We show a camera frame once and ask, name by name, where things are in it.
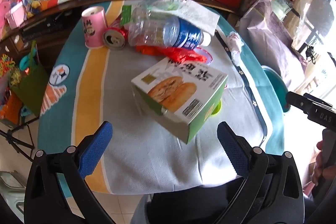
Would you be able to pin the black tripod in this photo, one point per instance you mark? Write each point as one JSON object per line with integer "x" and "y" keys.
{"x": 10, "y": 138}

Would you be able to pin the red soda can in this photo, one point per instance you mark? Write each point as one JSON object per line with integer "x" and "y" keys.
{"x": 114, "y": 39}

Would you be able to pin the clear plastic bottle blue label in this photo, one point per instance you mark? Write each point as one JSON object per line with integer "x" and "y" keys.
{"x": 157, "y": 29}

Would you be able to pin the yellow-green plastic lid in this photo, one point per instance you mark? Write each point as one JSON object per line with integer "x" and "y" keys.
{"x": 217, "y": 108}

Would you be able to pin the white paper tissue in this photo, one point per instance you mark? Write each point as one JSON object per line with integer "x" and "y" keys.
{"x": 202, "y": 16}

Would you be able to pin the teal plastic bin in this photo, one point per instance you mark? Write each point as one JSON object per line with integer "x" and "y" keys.
{"x": 275, "y": 85}

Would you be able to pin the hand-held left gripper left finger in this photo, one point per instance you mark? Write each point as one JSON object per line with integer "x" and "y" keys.
{"x": 94, "y": 151}

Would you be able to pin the person's right hand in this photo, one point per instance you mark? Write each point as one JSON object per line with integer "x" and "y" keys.
{"x": 319, "y": 166}

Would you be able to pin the pink toy box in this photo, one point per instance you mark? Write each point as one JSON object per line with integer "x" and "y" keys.
{"x": 14, "y": 11}

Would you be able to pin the pink paper cup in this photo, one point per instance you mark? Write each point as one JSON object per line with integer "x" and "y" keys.
{"x": 94, "y": 27}

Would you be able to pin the green and white pastry box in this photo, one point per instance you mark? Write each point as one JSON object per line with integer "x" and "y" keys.
{"x": 168, "y": 90}

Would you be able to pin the purple woven bag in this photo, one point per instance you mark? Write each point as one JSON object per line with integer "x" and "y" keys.
{"x": 267, "y": 37}

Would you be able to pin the colourful paper flower bunch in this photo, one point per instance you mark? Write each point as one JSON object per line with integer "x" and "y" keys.
{"x": 10, "y": 71}

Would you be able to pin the red plastic bag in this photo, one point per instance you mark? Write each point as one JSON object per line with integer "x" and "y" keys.
{"x": 183, "y": 54}

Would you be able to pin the striped printed blanket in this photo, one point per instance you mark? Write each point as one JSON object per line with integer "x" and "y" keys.
{"x": 131, "y": 161}

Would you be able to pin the orange basket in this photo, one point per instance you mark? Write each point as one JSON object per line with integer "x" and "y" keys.
{"x": 9, "y": 107}

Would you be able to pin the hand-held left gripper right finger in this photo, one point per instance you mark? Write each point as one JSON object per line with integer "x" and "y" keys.
{"x": 233, "y": 151}

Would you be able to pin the green paper bag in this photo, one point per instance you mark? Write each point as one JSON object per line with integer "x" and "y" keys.
{"x": 31, "y": 85}

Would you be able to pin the grey plastic stool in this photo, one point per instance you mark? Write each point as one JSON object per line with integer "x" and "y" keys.
{"x": 10, "y": 187}

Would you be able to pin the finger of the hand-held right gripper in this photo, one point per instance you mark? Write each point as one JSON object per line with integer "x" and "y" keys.
{"x": 298, "y": 102}
{"x": 321, "y": 101}

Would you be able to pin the person's dark trouser leg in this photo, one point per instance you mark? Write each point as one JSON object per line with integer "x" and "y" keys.
{"x": 183, "y": 203}

